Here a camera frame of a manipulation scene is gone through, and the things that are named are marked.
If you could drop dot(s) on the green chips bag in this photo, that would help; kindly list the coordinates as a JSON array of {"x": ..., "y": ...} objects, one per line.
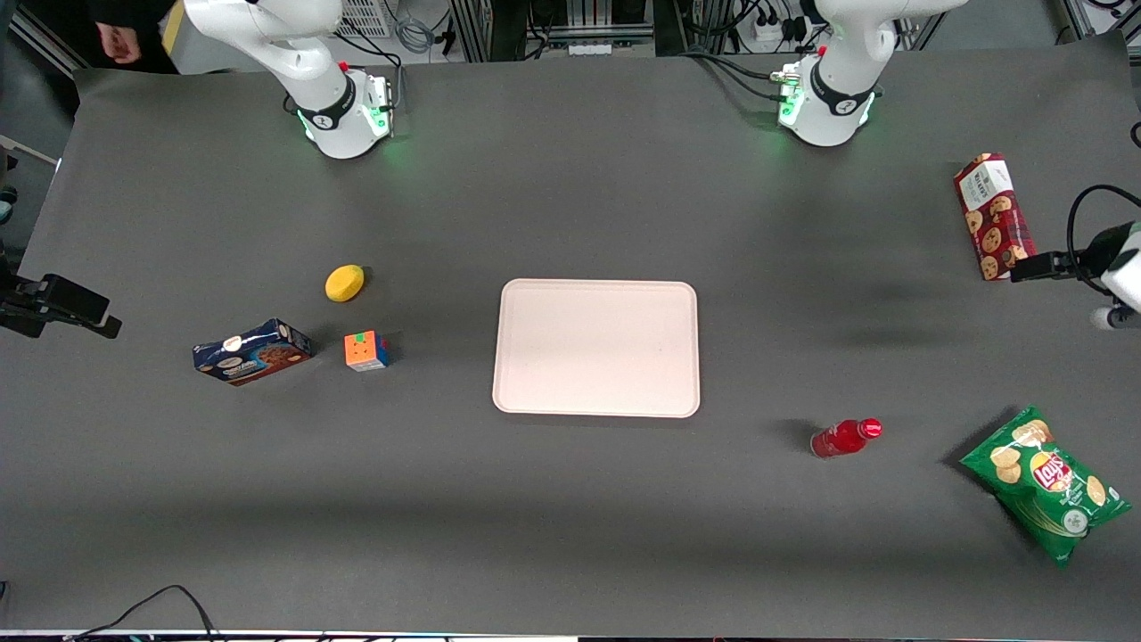
[{"x": 1043, "y": 486}]

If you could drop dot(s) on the blue cookie box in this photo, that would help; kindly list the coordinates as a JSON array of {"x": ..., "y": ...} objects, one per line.
[{"x": 254, "y": 353}]

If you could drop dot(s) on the red cookie box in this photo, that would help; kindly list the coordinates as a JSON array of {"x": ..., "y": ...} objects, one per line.
[{"x": 991, "y": 214}]

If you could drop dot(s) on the dark grey table cover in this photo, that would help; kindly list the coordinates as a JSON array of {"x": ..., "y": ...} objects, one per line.
[{"x": 570, "y": 535}]

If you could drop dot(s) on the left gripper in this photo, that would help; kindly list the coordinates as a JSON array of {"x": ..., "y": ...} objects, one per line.
[{"x": 1098, "y": 248}]

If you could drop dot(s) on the pale pink plastic tray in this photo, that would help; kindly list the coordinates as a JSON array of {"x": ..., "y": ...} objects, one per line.
[{"x": 595, "y": 348}]

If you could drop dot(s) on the red drink bottle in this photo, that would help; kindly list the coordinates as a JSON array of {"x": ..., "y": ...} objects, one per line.
[{"x": 838, "y": 439}]

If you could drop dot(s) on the bare person hand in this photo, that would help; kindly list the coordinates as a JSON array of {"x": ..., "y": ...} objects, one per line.
[{"x": 120, "y": 43}]

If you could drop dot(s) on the white perforated basket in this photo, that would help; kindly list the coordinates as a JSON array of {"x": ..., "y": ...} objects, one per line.
[{"x": 365, "y": 16}]

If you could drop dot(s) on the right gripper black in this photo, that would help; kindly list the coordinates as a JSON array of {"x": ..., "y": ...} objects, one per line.
[{"x": 20, "y": 305}]

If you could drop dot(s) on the white power strip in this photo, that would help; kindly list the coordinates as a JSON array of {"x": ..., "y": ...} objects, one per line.
[{"x": 775, "y": 31}]

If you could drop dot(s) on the colourful puzzle cube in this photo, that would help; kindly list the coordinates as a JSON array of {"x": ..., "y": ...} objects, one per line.
[{"x": 365, "y": 351}]

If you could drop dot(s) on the person black clothing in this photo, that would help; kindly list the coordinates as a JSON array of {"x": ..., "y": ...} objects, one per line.
[{"x": 80, "y": 22}]

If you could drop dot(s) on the yellow lemon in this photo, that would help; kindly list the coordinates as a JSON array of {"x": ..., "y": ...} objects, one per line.
[{"x": 344, "y": 283}]

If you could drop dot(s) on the aluminium frame post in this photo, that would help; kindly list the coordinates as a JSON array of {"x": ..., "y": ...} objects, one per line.
[{"x": 471, "y": 27}]

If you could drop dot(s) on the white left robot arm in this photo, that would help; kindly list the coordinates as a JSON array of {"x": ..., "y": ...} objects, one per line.
[{"x": 847, "y": 53}]

